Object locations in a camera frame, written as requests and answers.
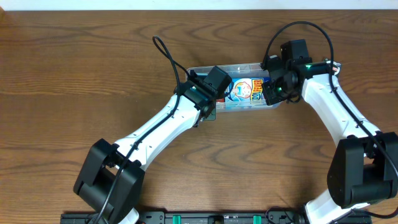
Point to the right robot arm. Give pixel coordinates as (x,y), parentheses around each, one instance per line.
(363,170)

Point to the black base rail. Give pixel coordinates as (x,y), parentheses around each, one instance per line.
(275,216)

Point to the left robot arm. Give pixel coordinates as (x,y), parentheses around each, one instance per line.
(112,175)

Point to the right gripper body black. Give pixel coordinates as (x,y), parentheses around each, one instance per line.
(270,97)

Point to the dark green round-label box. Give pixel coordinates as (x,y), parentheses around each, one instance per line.
(337,68)

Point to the blue Kool Fever box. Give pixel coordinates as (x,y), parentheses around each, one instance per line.
(246,92)

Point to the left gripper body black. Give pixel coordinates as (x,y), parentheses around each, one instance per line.
(210,109)

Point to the clear plastic container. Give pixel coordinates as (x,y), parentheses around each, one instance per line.
(244,70)

